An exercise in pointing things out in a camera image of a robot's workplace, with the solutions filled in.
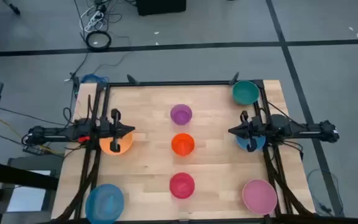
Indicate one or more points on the black tripod leg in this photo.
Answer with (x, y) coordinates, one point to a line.
(12, 7)

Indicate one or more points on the orange plastic bowl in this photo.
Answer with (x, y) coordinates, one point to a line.
(126, 144)

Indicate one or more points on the white power strip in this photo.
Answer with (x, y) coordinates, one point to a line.
(93, 17)

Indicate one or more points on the large blue plastic bowl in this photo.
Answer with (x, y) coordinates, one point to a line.
(104, 203)

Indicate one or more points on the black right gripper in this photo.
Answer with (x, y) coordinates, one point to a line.
(252, 128)

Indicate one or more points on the black desk bar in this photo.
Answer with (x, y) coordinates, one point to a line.
(17, 177)

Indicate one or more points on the black frame bracket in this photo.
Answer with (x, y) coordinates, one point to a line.
(132, 80)
(234, 78)

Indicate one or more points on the small blue plastic bowl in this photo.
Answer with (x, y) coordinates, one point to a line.
(242, 143)

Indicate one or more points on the pink plastic bowl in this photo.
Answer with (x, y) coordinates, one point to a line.
(259, 197)

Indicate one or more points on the light grey panel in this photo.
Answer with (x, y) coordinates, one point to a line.
(26, 199)

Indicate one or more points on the teal plastic bowl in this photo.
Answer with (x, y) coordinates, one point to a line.
(245, 92)

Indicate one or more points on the black aluminium table frame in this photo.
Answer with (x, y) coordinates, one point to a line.
(182, 83)

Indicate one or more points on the small black electronics box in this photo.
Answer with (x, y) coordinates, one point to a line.
(34, 151)

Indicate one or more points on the small orange plastic cup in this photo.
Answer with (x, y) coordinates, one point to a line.
(182, 144)

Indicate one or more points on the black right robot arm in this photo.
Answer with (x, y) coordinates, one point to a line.
(306, 129)

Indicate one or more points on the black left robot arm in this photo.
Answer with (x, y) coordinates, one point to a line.
(57, 133)

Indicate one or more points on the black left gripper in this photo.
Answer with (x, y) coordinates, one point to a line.
(109, 129)

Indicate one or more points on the small purple plastic cup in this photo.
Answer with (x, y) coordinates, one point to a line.
(181, 114)

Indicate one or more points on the small red plastic cup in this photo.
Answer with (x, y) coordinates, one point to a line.
(182, 185)

